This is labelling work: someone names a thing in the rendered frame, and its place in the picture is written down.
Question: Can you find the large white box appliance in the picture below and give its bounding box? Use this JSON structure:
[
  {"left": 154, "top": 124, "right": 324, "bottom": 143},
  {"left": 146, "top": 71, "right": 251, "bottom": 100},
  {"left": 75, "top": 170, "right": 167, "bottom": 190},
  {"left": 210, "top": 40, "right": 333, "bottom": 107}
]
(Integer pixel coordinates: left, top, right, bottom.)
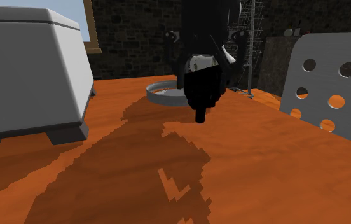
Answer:
[{"left": 0, "top": 5, "right": 97, "bottom": 159}]

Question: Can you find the wooden framed window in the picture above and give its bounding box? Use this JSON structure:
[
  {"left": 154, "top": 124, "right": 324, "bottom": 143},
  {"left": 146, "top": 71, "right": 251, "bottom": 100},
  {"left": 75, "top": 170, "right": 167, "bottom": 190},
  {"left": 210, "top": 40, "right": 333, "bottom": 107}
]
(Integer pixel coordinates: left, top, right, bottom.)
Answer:
[{"left": 47, "top": 0, "right": 103, "bottom": 55}]

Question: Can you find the grey perforated curved panel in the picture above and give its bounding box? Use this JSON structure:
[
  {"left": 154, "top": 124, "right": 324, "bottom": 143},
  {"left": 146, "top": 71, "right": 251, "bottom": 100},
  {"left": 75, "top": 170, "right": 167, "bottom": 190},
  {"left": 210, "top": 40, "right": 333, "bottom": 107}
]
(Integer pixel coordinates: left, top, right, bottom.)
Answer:
[{"left": 279, "top": 32, "right": 351, "bottom": 150}]

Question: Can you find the grey round shallow tray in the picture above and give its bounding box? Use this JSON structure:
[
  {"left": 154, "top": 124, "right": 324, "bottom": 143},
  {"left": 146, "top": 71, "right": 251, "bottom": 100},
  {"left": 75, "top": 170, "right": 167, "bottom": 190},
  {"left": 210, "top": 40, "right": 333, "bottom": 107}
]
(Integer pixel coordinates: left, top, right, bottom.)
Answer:
[{"left": 146, "top": 80, "right": 195, "bottom": 108}]

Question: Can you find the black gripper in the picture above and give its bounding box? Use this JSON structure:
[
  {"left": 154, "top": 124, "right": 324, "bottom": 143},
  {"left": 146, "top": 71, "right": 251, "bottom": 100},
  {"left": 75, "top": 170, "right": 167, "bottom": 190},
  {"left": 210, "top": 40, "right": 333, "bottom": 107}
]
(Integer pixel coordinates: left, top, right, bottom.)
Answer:
[{"left": 182, "top": 64, "right": 227, "bottom": 125}]

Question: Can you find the dark cabinet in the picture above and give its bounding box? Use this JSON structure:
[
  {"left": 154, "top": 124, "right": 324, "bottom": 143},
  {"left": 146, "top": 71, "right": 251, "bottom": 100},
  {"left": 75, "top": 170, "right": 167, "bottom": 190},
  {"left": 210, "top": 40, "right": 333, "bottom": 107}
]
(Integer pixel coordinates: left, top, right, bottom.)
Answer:
[{"left": 257, "top": 20, "right": 312, "bottom": 97}]

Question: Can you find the wire rack stand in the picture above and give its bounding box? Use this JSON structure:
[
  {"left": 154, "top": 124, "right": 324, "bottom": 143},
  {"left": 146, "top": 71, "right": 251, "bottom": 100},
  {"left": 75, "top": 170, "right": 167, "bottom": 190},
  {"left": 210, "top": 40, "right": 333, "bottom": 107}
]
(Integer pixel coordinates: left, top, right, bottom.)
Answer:
[{"left": 224, "top": 0, "right": 265, "bottom": 99}]

